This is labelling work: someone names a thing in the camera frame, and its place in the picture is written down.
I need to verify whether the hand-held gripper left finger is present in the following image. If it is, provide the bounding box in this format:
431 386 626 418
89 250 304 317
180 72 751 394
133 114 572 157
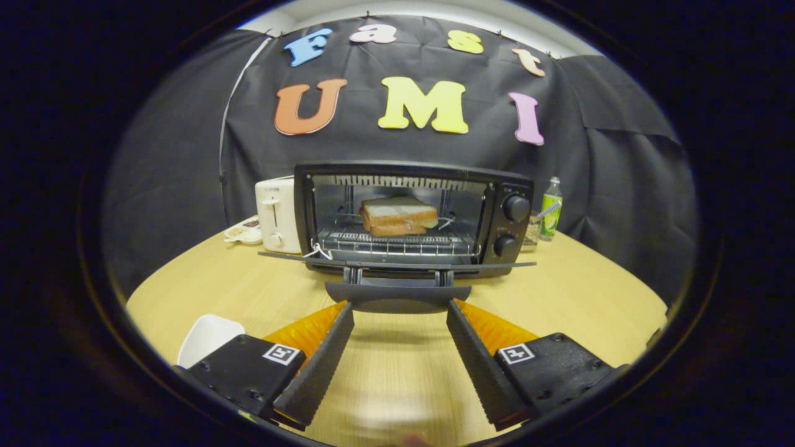
177 302 355 432

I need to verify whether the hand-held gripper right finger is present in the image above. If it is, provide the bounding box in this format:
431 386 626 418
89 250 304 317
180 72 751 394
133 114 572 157
446 299 628 433

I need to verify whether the black toaster oven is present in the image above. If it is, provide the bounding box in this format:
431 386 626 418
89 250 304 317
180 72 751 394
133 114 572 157
258 161 538 314

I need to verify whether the toasted sandwich with lettuce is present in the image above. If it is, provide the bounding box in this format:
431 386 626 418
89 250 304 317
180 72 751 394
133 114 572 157
359 196 440 237

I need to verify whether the white pop-up toaster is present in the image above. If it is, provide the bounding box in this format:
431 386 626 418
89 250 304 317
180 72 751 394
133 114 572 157
255 177 303 254

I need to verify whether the white plate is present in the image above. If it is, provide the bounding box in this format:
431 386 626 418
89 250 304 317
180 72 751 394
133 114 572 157
177 314 245 369

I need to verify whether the small glass jar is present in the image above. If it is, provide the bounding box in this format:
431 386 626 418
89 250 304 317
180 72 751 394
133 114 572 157
522 211 542 252

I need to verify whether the clear bottle with green label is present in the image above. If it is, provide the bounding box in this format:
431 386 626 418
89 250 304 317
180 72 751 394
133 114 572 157
539 176 564 242

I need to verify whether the black backdrop cloth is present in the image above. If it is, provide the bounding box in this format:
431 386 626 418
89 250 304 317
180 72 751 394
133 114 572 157
102 16 699 305

